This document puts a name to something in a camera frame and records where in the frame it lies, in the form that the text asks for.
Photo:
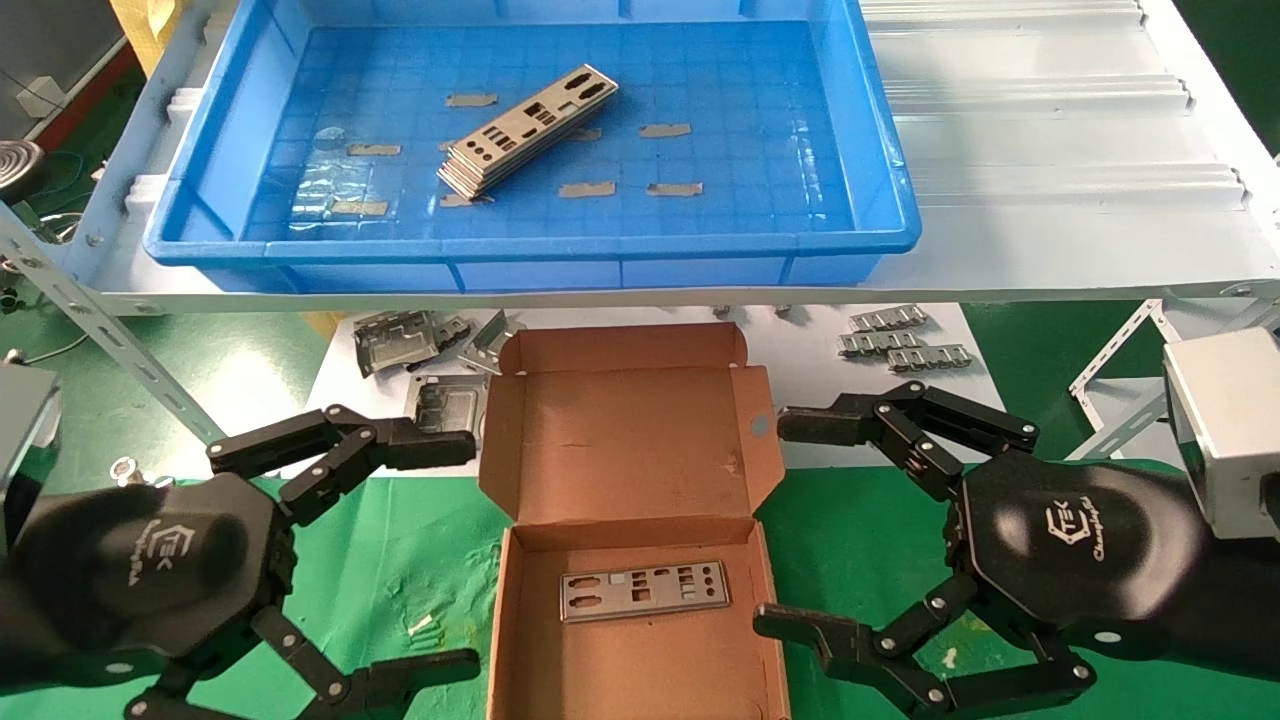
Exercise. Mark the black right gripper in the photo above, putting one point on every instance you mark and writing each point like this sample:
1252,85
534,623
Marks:
1080,540

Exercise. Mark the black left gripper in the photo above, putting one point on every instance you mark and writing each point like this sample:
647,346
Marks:
150,570

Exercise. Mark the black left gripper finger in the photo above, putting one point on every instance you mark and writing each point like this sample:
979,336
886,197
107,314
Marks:
420,445

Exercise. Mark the silver metal shield plate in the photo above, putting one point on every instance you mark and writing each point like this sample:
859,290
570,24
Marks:
620,606

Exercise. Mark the brown cardboard box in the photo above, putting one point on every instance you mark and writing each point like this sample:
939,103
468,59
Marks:
620,440

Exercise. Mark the blue plastic tray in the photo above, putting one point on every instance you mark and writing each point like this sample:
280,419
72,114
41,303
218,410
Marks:
740,150

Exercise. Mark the yellow cardboard piece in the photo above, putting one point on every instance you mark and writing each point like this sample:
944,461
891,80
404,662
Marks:
145,25

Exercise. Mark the white paper scrap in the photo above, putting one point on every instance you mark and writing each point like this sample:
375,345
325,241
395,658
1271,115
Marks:
422,624

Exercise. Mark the green cloth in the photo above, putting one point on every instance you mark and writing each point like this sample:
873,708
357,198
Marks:
400,560

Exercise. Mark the white paper sheet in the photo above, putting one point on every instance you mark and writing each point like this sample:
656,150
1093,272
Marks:
820,360

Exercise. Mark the grey metal clip strip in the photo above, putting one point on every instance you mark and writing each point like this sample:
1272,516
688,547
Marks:
930,358
888,318
878,344

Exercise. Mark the silver binder clip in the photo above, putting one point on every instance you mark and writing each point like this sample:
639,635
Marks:
130,470

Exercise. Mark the grey slotted angle bar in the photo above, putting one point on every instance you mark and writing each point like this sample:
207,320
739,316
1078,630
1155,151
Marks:
120,345

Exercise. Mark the stack of metal shield plates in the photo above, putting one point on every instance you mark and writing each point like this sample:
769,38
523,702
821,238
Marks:
520,125

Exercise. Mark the white metal shelf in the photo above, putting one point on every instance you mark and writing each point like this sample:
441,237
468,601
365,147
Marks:
1050,240

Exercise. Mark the black round base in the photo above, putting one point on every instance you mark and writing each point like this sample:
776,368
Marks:
18,168

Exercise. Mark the white power adapter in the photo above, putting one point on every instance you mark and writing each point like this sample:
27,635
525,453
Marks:
40,95

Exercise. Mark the bent grey metal bracket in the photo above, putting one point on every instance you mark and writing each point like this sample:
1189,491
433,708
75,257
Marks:
445,395
490,340
400,340

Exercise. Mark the white angle steel frame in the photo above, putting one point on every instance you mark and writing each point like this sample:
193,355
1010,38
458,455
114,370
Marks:
1115,350

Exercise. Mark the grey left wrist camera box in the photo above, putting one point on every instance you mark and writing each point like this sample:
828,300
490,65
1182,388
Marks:
25,440

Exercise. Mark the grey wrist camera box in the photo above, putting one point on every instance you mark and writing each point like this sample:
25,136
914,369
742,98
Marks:
25,440
1235,420

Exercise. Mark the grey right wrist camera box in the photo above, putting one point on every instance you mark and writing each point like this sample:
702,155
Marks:
1235,420

